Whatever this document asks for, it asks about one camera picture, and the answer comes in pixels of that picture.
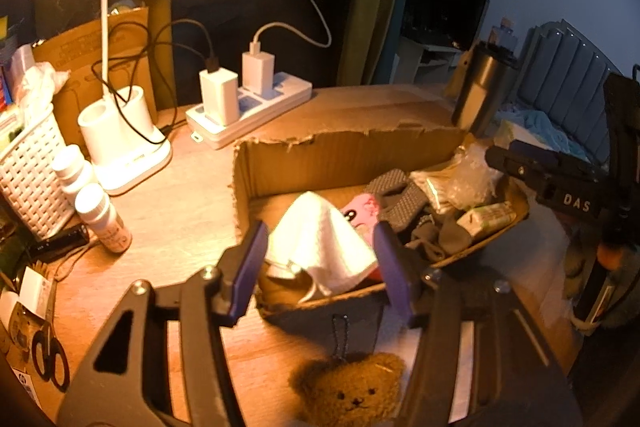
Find white desk lamp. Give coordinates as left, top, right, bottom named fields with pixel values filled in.
left=20, top=0, right=238, bottom=196

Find grey padded headboard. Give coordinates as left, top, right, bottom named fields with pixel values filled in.
left=515, top=19, right=616, bottom=158

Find black handled scissors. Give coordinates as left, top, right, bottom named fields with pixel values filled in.
left=31, top=279, right=71, bottom=393

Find black monitor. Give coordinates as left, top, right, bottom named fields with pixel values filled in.
left=404, top=0, right=490, bottom=52

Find white pill bottle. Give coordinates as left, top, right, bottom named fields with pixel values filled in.
left=75, top=183, right=133, bottom=254
left=51, top=144, right=98, bottom=202

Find white charging cable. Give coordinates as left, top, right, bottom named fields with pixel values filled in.
left=250, top=0, right=333, bottom=55

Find bag of cotton swabs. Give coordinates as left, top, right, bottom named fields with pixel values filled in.
left=410, top=169, right=461, bottom=212

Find grey dotted-sole sock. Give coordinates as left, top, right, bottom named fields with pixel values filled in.
left=364, top=169, right=426, bottom=233

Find white plastic bag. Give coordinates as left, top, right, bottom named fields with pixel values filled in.
left=12, top=44, right=70, bottom=118

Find pink plush toy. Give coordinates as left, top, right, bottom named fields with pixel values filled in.
left=342, top=193, right=386, bottom=258

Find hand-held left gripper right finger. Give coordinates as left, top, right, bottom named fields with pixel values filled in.
left=372, top=221, right=583, bottom=427

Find brown teddy bear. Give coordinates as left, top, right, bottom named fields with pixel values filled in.
left=290, top=314, right=406, bottom=423

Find brown cardboard envelope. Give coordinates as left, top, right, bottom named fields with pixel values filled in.
left=32, top=7, right=158, bottom=158

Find cardboard box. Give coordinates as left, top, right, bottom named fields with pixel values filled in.
left=231, top=127, right=531, bottom=320

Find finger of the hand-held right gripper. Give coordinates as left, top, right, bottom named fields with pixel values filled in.
left=509, top=140, right=607, bottom=180
left=487, top=146, right=547, bottom=202

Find stainless steel tumbler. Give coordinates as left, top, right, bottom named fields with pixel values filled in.
left=451, top=41, right=518, bottom=138

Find small black device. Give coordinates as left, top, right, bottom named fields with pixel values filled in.
left=30, top=227, right=91, bottom=255

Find white charger with black cable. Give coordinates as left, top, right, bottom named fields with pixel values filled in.
left=199, top=68, right=240, bottom=125

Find blue printed bed sheet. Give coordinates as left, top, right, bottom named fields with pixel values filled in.
left=500, top=104, right=591, bottom=162

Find clear bubble wrap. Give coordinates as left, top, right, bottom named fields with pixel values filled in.
left=445, top=147, right=503, bottom=208

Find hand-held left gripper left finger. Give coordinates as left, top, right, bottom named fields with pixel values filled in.
left=57, top=219, right=271, bottom=427

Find white power strip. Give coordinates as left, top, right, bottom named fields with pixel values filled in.
left=186, top=72, right=313, bottom=150

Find white computer desk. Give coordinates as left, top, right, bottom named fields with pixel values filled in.
left=395, top=39, right=463, bottom=85

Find white paper slip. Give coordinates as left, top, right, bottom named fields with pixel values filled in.
left=0, top=267, right=53, bottom=323

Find white woven plastic basket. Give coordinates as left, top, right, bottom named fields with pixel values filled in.
left=0, top=104, right=76, bottom=240

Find black charging cable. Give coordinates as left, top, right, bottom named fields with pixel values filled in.
left=91, top=0, right=281, bottom=148

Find white towel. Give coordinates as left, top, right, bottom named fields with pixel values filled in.
left=265, top=191, right=378, bottom=298

